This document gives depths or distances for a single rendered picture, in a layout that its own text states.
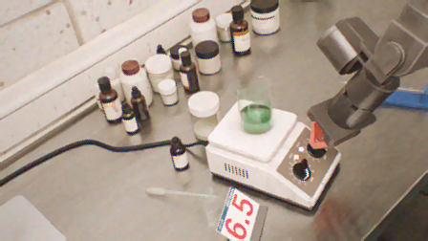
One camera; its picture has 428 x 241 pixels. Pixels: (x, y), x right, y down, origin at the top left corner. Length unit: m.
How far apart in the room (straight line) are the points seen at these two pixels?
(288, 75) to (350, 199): 0.36
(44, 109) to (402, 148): 0.69
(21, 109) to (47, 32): 0.16
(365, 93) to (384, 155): 0.24
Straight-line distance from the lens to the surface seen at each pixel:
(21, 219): 1.02
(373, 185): 0.97
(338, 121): 0.85
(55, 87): 1.15
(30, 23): 1.13
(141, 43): 1.24
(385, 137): 1.05
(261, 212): 0.92
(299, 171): 0.91
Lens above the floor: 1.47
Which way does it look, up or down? 40 degrees down
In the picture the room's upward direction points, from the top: 10 degrees counter-clockwise
